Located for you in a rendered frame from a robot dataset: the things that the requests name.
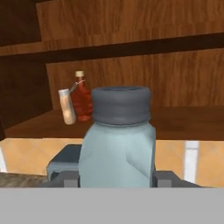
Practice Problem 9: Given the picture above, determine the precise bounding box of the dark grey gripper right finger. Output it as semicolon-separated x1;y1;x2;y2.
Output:
150;170;203;189

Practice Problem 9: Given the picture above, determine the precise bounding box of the blue-grey rounded box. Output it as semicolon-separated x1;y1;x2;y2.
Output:
45;143;83;181

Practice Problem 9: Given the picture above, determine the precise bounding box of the red condiment bottle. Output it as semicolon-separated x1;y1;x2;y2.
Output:
71;70;95;123

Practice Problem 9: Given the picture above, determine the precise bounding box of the pale blue shaker grey cap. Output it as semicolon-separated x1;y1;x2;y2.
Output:
78;85;157;189

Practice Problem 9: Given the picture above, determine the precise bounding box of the brown wooden cabinet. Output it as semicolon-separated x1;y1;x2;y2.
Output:
0;0;224;142

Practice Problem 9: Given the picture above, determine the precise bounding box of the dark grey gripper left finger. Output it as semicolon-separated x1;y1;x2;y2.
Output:
40;170;81;189

